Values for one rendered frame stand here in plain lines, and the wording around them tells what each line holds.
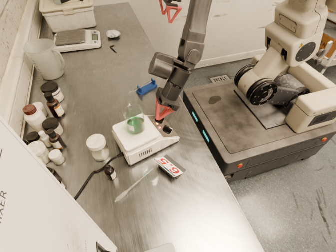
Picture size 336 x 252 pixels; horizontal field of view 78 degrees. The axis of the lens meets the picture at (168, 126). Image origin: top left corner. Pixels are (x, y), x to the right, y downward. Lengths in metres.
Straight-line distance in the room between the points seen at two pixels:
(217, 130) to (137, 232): 0.87
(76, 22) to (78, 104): 0.72
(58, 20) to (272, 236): 1.82
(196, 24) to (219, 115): 0.87
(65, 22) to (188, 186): 1.26
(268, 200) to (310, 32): 1.01
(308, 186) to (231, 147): 0.71
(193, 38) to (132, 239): 0.58
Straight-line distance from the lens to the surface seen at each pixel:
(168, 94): 0.68
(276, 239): 1.53
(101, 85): 1.04
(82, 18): 1.56
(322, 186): 1.84
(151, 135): 0.67
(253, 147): 1.32
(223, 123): 1.38
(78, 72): 1.17
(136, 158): 0.69
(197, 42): 0.65
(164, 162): 0.69
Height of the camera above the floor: 1.36
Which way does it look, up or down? 49 degrees down
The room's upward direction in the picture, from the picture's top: straight up
